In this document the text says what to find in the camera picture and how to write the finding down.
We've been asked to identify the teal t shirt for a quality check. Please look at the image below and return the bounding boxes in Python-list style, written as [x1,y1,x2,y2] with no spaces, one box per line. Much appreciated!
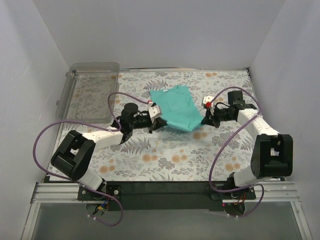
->
[149,85,203,132]

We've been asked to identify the clear plastic bin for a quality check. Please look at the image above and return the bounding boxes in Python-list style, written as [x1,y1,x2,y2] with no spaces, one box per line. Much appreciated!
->
[55,62,120,124]

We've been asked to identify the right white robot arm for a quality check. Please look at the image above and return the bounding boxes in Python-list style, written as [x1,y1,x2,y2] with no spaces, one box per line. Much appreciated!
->
[201,87,294,199]

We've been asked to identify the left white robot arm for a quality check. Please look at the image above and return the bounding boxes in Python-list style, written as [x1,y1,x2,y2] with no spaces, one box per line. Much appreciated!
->
[50,101,167,200]

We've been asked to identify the floral patterned table mat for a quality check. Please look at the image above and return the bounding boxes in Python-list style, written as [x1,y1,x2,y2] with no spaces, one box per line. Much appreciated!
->
[89,70,255,181]

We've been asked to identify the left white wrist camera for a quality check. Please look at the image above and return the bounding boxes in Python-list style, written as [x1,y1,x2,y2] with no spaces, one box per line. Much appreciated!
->
[147,100,162,119]

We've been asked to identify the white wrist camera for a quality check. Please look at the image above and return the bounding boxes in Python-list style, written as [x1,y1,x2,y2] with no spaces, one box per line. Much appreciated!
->
[201,96,215,114]
[147,100,162,119]

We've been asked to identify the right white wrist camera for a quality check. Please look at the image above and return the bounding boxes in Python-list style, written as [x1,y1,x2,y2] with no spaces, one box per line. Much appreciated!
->
[201,96,215,114]

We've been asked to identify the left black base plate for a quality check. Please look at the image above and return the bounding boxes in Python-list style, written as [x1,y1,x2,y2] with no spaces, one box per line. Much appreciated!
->
[77,184,122,201]

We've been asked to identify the aluminium frame rail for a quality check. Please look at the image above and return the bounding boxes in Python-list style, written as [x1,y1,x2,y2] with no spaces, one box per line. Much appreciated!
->
[22,181,312,240]

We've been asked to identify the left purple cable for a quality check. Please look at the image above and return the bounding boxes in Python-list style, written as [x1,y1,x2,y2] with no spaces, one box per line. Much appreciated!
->
[33,91,151,228]

